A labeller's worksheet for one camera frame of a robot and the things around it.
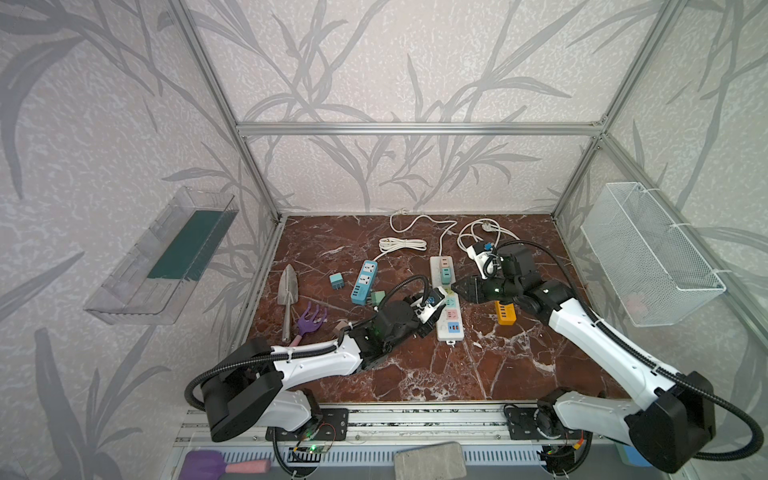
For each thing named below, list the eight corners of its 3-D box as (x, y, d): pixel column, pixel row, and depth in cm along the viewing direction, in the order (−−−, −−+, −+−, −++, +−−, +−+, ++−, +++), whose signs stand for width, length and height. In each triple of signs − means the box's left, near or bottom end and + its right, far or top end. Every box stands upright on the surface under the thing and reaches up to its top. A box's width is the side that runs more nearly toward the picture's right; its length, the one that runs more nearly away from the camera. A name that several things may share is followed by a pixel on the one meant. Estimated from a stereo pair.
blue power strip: (350, 302, 98) (349, 297, 96) (365, 263, 108) (364, 259, 106) (367, 305, 97) (367, 301, 95) (381, 266, 107) (380, 262, 105)
